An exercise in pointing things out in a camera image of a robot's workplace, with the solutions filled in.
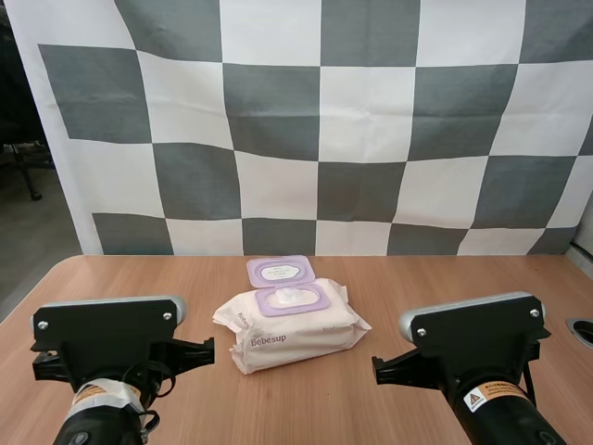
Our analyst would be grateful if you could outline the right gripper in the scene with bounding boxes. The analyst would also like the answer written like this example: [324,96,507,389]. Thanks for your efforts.
[371,345,446,390]

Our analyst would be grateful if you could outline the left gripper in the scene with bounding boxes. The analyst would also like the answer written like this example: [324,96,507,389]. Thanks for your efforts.
[30,337,216,396]

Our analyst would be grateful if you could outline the white wet wipes pack lilac lid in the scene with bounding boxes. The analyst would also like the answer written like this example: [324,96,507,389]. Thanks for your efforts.
[211,253,374,377]

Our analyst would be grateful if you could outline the checked cloth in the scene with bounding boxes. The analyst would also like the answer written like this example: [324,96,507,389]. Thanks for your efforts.
[8,0,593,257]

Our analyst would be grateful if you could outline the black cable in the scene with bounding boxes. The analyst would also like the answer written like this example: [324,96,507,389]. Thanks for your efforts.
[522,354,541,407]
[122,359,177,437]

